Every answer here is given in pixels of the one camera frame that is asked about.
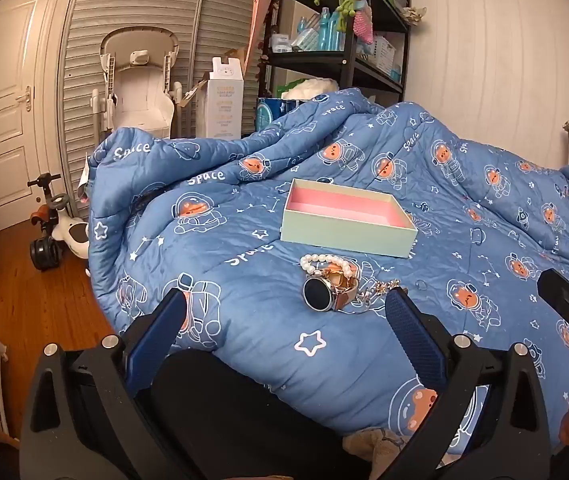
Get white plastic basket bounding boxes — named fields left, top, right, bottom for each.
left=359, top=35, right=397, bottom=74

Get thin metal bangle bracelet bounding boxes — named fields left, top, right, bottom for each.
left=355, top=279, right=408, bottom=317

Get child's ride-on toy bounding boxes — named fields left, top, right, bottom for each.
left=28, top=172, right=90, bottom=272

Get dark cloth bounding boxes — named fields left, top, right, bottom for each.
left=137, top=350, right=365, bottom=480

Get white pearl bracelet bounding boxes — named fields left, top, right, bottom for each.
left=299, top=253, right=361, bottom=279

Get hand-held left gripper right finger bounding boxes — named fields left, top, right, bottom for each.
left=375, top=287, right=551, bottom=480

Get pink hanging cloth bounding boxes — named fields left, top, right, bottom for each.
left=247, top=0, right=271, bottom=77

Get tall white carton box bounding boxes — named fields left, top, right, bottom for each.
left=206, top=56, right=244, bottom=139

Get pink knitted item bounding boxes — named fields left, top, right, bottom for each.
left=354, top=7, right=376, bottom=47

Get pale blue packet box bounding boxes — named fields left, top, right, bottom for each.
left=292, top=27, right=323, bottom=52

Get green jewelry box pink inside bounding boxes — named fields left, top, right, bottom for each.
left=280, top=178, right=419, bottom=259

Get white panelled door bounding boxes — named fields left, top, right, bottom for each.
left=0, top=0, right=72, bottom=242

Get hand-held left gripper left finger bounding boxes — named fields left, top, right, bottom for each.
left=19, top=287, right=188, bottom=480

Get black metal shelf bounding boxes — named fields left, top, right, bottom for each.
left=259, top=0, right=412, bottom=111

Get blue tissue package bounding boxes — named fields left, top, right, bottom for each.
left=256, top=96, right=306, bottom=134

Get white louvered closet door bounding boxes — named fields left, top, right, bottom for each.
left=57, top=0, right=261, bottom=196

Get light blue bottle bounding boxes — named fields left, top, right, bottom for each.
left=319, top=7, right=334, bottom=51

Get beige furry plush toy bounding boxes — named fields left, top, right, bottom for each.
left=342, top=426, right=406, bottom=480

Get gold watch with dark face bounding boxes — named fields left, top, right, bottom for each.
left=303, top=262, right=366, bottom=314

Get white plastic bag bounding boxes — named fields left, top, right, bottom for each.
left=281, top=77, right=341, bottom=102

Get white baby high chair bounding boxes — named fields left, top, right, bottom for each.
left=89, top=27, right=185, bottom=139

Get blue astronaut bear printed blanket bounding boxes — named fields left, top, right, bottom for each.
left=84, top=87, right=569, bottom=463

